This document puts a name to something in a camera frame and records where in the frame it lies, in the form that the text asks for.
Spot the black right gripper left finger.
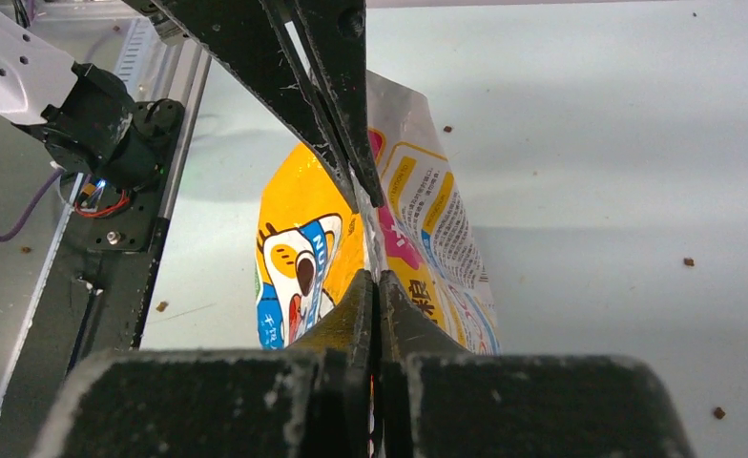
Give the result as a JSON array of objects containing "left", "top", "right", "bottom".
[{"left": 32, "top": 270, "right": 374, "bottom": 457}]

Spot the pet food bag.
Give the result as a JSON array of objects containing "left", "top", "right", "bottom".
[{"left": 256, "top": 73, "right": 500, "bottom": 354}]

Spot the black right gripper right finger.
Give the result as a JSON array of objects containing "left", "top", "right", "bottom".
[{"left": 379, "top": 271, "right": 695, "bottom": 457}]

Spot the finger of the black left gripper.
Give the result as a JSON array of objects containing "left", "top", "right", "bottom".
[
  {"left": 291, "top": 0, "right": 384, "bottom": 207},
  {"left": 155, "top": 1, "right": 358, "bottom": 212}
]

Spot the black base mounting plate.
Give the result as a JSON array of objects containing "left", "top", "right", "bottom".
[{"left": 0, "top": 187, "right": 169, "bottom": 457}]

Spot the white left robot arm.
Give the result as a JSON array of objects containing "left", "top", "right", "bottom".
[{"left": 0, "top": 1, "right": 384, "bottom": 208}]

